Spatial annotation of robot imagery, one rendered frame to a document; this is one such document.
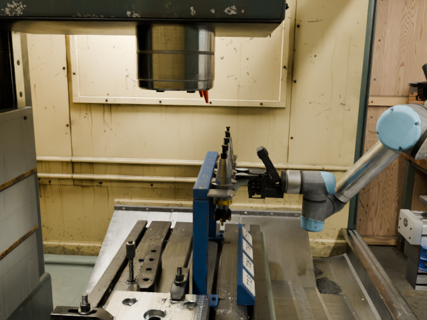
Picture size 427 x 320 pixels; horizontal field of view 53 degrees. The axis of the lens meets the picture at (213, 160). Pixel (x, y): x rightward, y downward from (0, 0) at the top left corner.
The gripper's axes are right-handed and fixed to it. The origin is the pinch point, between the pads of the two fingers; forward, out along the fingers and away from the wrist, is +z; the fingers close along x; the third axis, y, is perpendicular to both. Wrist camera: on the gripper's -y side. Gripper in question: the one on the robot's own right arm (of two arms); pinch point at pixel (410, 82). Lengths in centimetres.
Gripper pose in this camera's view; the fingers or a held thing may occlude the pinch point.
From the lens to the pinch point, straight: 229.8
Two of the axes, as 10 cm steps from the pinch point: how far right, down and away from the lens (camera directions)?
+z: -2.0, -2.2, 9.5
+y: 1.2, 9.6, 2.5
